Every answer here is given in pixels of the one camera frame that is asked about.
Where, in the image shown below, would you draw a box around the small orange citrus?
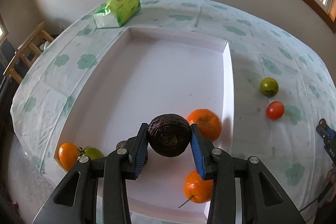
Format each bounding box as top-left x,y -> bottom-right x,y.
58,143 -> 78,171

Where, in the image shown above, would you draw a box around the green tomato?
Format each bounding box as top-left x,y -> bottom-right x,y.
77,146 -> 104,160
260,77 -> 278,98

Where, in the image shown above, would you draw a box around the red tomato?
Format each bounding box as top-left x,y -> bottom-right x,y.
266,101 -> 285,121

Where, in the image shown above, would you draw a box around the large orange mandarin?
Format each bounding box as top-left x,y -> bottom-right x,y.
183,169 -> 213,203
187,109 -> 222,141

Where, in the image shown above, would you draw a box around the large orange mandarin front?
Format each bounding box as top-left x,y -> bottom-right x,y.
187,109 -> 222,141

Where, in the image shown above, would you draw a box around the wrinkled dark passionfruit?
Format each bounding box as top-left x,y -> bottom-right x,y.
147,114 -> 192,157

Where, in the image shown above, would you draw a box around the cloud print tablecloth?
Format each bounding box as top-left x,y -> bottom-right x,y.
10,0 -> 335,221

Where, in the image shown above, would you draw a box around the white rectangular tray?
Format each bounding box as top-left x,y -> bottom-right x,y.
58,27 -> 234,223

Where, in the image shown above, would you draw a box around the wooden chair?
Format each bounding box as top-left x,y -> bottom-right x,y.
3,22 -> 54,84

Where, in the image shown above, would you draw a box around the green tissue box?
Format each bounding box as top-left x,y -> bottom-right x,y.
93,0 -> 141,28

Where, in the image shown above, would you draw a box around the black cable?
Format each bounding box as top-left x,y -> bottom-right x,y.
299,186 -> 332,213

